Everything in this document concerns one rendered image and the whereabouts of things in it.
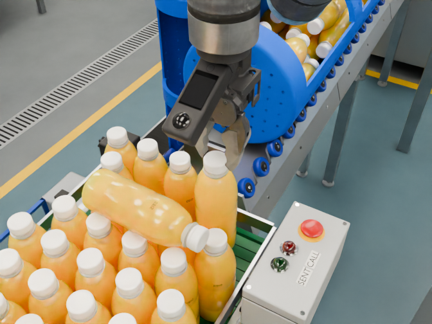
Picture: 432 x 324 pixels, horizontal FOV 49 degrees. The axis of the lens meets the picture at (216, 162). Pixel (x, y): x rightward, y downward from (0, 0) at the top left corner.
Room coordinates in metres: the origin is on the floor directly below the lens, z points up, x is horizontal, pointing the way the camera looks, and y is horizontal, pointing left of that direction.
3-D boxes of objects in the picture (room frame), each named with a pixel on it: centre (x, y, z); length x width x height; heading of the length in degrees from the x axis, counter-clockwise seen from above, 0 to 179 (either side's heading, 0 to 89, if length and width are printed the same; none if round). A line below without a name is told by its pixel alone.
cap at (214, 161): (0.54, 0.00, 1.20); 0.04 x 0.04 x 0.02
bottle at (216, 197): (0.54, 0.00, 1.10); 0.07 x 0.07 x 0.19
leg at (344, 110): (1.64, -0.55, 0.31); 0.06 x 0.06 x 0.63; 61
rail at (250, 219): (0.69, 0.06, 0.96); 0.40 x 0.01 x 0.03; 61
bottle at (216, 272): (0.46, 0.00, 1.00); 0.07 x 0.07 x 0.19
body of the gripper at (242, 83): (0.56, -0.01, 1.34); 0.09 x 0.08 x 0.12; 151
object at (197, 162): (0.76, 0.02, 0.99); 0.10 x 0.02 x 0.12; 61
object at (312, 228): (0.48, -0.15, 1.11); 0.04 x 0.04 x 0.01
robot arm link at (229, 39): (0.56, -0.01, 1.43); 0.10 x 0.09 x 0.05; 61
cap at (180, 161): (0.65, 0.07, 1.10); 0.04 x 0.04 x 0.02
